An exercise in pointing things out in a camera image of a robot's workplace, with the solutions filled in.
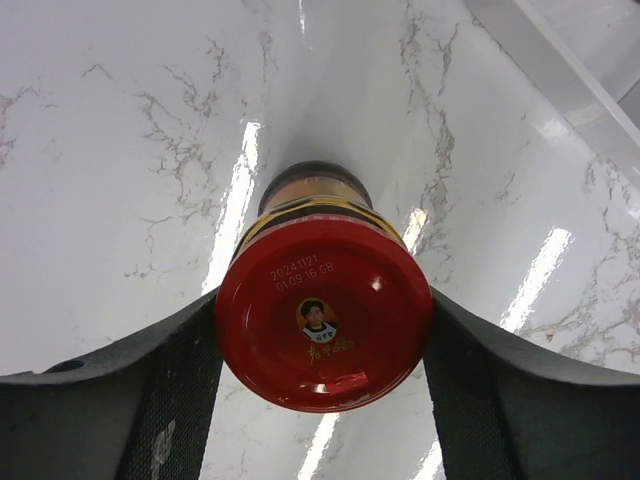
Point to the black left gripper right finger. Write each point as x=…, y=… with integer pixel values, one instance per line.
x=505, y=408

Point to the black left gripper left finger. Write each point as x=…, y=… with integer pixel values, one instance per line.
x=138, y=408

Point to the red lid sauce jar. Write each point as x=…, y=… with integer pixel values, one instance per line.
x=323, y=308

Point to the white compartment organizer tray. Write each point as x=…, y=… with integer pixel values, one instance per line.
x=564, y=80

